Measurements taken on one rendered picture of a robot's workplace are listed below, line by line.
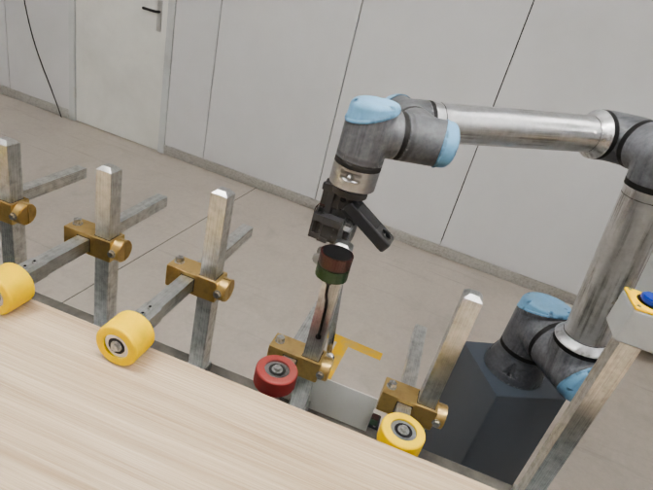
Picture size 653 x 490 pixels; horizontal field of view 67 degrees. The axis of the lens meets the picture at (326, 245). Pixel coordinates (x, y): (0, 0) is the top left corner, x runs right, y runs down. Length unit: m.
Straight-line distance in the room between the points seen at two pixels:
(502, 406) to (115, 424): 1.17
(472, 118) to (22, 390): 0.96
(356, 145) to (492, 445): 1.20
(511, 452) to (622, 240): 0.85
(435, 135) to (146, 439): 0.69
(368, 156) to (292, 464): 0.52
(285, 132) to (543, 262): 2.06
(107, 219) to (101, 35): 3.56
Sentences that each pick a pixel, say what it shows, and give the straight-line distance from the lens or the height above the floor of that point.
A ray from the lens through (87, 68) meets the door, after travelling 4.76.
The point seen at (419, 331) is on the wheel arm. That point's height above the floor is 0.86.
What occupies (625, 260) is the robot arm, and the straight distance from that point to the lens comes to 1.35.
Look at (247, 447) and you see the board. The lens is 0.84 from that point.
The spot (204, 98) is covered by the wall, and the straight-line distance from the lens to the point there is 4.09.
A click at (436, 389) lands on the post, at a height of 0.91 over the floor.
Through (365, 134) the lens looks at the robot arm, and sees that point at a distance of 0.88.
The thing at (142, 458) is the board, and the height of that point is 0.90.
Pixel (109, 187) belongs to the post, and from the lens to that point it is 1.09.
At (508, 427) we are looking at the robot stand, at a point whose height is 0.47.
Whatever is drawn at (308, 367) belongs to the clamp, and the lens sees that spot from 1.05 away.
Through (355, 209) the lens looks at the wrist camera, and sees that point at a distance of 0.94.
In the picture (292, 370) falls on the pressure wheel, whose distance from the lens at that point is 0.96.
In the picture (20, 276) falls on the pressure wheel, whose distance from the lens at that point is 1.04.
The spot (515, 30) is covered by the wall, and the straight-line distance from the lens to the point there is 3.40.
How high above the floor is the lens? 1.55
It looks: 27 degrees down
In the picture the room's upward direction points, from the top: 15 degrees clockwise
